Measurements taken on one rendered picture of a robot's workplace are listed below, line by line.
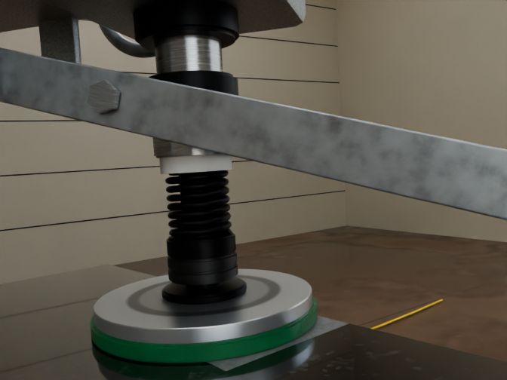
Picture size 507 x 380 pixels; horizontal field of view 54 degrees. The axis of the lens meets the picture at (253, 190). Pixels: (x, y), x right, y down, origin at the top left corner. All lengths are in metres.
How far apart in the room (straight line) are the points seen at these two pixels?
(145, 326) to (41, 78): 0.25
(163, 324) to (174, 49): 0.24
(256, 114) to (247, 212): 5.74
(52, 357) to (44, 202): 4.77
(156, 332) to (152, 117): 0.18
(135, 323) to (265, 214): 5.89
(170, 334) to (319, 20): 6.84
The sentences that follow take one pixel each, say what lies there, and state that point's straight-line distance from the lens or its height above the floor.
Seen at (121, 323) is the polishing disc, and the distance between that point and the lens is 0.44.
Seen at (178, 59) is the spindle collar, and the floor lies 1.09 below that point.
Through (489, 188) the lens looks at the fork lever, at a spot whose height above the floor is 0.97.
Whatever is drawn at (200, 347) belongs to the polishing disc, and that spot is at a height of 0.85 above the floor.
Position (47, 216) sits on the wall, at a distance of 5.24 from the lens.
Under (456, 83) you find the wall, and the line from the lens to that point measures 6.04.
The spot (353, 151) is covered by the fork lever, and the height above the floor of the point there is 1.00.
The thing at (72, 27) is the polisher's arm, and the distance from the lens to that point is 0.67.
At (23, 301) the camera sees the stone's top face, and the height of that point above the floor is 0.84.
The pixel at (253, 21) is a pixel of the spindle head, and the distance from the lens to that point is 0.55.
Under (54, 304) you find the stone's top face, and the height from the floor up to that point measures 0.84.
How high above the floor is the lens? 1.00
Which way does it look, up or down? 3 degrees down
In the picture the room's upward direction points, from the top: 3 degrees counter-clockwise
